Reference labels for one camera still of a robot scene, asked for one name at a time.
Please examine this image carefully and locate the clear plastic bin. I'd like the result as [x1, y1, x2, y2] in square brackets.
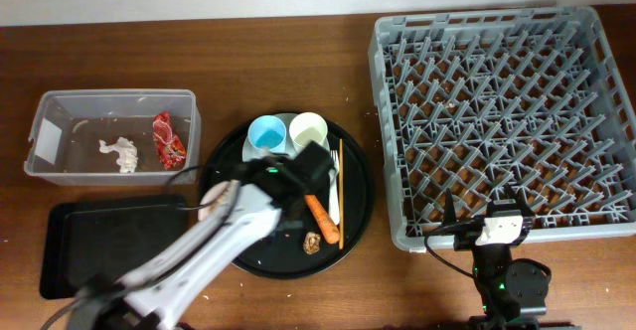
[24, 88, 202, 186]

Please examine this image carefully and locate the red snack wrapper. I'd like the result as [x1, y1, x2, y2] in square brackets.
[152, 111, 187, 170]

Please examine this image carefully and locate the black rectangular tray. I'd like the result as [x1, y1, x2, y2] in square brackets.
[40, 195, 189, 300]

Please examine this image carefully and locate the cream plastic cup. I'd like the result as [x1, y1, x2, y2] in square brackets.
[288, 112, 328, 151]

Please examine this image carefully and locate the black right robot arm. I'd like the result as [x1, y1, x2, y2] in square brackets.
[442, 186, 552, 330]

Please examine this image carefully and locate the wooden chopstick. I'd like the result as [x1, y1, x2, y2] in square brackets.
[338, 139, 345, 250]

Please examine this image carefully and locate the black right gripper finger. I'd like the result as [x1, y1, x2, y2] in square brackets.
[442, 189, 456, 225]
[504, 184, 534, 216]

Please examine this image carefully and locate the brown food scrap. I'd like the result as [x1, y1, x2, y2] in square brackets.
[303, 232, 321, 255]

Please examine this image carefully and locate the orange carrot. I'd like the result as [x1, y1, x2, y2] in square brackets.
[304, 195, 340, 245]

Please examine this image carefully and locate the grey dishwasher rack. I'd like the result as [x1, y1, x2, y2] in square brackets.
[369, 7, 635, 252]

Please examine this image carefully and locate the round black tray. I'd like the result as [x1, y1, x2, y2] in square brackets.
[198, 119, 375, 279]

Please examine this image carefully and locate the blue plastic cup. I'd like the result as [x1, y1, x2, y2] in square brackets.
[247, 115, 287, 155]

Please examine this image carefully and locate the white plastic fork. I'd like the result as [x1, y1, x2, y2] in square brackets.
[329, 150, 340, 226]

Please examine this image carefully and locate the pink bowl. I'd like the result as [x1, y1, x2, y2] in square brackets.
[197, 181, 235, 222]

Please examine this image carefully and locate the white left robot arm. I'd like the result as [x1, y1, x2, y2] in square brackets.
[67, 142, 333, 329]

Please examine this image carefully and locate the light blue plate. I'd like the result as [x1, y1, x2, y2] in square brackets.
[242, 112, 330, 161]

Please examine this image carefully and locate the white napkin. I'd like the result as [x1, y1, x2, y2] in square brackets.
[99, 137, 138, 173]

